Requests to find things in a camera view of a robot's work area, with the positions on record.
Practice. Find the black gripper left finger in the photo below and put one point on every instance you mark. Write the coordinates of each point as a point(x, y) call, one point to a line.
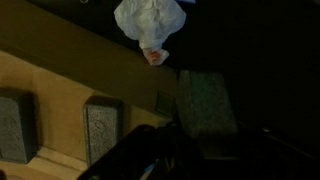
point(135, 153)

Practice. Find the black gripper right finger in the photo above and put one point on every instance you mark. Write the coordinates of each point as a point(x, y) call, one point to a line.
point(247, 154)

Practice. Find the dark eraser block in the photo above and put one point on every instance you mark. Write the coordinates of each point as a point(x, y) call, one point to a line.
point(204, 106)

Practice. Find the white plastic bag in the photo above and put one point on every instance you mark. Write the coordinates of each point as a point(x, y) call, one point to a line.
point(150, 23)

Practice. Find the cardboard box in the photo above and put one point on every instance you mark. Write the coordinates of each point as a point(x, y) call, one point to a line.
point(63, 65)

